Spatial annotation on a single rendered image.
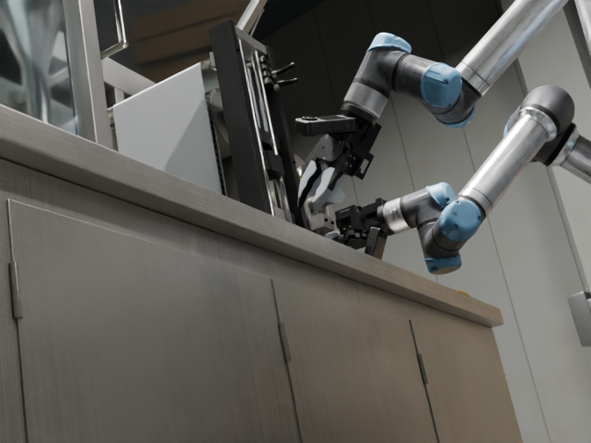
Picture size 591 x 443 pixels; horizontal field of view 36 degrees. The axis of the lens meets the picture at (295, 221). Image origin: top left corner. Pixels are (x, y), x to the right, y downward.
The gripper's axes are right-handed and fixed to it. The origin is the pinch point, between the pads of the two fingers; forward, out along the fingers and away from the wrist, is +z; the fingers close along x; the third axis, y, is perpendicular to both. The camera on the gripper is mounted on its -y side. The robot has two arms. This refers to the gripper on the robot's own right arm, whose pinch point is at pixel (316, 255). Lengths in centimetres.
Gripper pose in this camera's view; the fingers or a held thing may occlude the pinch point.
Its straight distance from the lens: 215.8
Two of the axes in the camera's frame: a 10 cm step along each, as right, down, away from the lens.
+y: -1.8, -9.2, 3.4
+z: -8.4, 3.3, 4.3
